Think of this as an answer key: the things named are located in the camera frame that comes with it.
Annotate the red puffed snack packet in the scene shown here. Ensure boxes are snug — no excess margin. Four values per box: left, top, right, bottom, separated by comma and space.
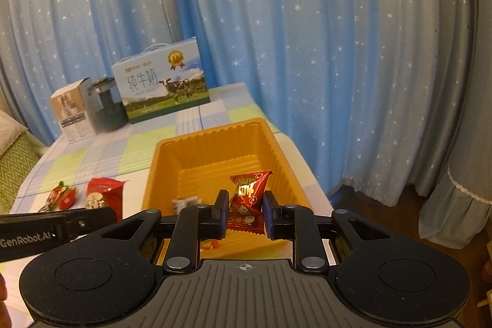
227, 170, 273, 234

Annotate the white product box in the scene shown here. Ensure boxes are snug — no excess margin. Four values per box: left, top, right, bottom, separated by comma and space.
50, 78, 97, 145

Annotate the green zigzag cushion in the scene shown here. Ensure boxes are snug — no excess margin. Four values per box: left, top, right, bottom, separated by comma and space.
0, 131, 43, 221

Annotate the red green candy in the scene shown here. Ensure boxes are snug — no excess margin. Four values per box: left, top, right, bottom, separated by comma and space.
38, 180, 68, 213

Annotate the red square snack packet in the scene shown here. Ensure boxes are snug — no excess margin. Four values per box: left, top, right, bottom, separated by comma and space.
85, 177, 130, 223

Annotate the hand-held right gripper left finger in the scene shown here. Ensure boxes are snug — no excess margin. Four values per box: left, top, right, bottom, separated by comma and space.
91, 190, 230, 275

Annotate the white candy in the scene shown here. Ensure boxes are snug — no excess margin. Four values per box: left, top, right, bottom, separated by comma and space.
172, 197, 204, 215

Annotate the milk carton box with handle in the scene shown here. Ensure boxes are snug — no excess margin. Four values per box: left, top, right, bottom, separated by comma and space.
111, 38, 211, 124

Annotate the dark glass jar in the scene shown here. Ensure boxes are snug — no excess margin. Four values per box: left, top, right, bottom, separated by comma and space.
86, 76, 129, 132

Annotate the grey curtain with lace trim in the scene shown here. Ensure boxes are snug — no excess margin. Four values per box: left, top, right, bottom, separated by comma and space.
417, 0, 492, 236

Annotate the white quilted cushion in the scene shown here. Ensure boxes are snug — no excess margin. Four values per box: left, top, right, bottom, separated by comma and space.
0, 109, 28, 156

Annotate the blue star curtain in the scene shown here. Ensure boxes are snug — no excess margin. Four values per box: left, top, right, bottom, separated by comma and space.
0, 0, 182, 145
169, 0, 478, 199

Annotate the orange plastic tray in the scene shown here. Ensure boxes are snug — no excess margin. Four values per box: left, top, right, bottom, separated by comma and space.
141, 117, 314, 263

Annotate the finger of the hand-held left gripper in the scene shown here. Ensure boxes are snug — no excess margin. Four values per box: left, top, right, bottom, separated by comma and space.
63, 207, 116, 240

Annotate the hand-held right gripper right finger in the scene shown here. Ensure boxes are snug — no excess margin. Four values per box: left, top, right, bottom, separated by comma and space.
263, 191, 401, 274

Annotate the checked tablecloth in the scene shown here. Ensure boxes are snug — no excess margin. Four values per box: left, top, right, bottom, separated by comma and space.
0, 82, 334, 325

